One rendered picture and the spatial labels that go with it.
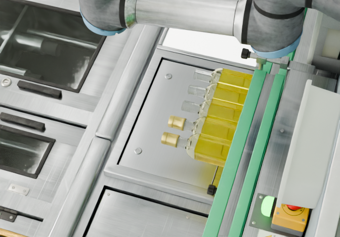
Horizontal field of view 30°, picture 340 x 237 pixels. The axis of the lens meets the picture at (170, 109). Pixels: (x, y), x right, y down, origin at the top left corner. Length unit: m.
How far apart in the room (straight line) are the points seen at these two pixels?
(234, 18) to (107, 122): 0.62
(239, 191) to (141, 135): 0.48
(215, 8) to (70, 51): 0.80
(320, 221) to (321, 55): 0.66
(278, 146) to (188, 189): 0.35
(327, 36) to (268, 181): 0.40
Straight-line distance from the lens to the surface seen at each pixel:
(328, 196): 1.13
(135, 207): 1.80
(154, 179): 1.79
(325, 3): 1.35
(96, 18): 1.54
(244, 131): 1.57
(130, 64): 2.03
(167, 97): 1.94
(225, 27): 1.47
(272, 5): 1.39
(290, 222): 1.38
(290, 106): 1.60
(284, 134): 1.55
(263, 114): 1.60
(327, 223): 1.12
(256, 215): 1.44
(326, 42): 1.64
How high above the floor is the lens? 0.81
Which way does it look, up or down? 12 degrees up
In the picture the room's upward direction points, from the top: 76 degrees counter-clockwise
